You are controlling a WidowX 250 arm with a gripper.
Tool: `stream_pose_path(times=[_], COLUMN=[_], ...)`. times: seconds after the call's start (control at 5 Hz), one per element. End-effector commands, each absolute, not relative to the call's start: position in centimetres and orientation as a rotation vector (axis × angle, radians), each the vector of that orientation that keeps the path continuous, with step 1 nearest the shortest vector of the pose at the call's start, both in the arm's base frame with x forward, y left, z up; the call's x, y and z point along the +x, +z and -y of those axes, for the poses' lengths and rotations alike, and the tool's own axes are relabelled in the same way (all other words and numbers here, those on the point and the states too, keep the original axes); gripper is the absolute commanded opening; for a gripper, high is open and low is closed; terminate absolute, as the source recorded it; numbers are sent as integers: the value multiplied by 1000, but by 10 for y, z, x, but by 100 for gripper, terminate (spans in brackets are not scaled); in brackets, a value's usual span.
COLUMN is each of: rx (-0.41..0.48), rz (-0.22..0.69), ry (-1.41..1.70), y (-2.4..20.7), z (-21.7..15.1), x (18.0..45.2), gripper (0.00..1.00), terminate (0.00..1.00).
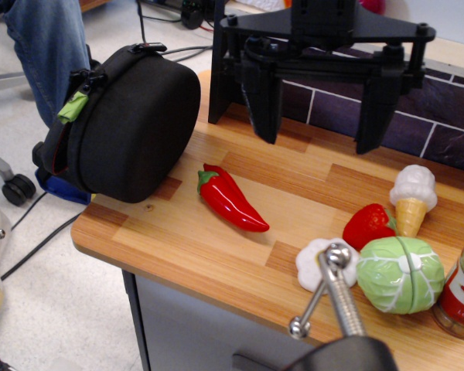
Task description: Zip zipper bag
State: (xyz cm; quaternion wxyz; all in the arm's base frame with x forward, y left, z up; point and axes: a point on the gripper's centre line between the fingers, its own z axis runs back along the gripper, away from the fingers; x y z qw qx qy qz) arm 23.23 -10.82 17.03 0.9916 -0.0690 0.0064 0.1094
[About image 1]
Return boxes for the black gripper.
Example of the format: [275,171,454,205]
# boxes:
[208,1,435,155]

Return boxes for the black round zipper bag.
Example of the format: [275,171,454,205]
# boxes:
[32,43,201,203]

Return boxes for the green tape zipper pull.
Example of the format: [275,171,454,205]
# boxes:
[57,91,89,124]

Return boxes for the blue object under bag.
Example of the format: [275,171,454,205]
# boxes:
[35,168,92,205]

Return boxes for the purple brick backsplash panel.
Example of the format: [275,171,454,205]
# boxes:
[282,62,464,170]

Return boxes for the toy ice cream cone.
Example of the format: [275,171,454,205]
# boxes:
[390,165,438,238]

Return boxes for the red toy strawberry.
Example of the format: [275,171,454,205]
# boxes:
[343,203,397,251]

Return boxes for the red toy chili pepper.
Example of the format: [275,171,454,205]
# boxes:
[197,163,270,233]

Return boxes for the white toy garlic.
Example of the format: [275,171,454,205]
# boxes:
[295,238,360,293]

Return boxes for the green toy cabbage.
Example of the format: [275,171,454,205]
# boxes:
[357,237,445,315]

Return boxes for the glass spice jar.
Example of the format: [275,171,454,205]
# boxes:
[432,247,464,339]

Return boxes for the person leg in jeans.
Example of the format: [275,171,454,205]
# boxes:
[0,0,90,127]

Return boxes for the grey table cabinet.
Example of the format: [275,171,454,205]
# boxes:
[122,271,315,370]

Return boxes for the office chair base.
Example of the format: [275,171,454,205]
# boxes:
[0,72,36,206]

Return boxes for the black floor cable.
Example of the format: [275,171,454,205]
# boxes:
[0,192,81,281]

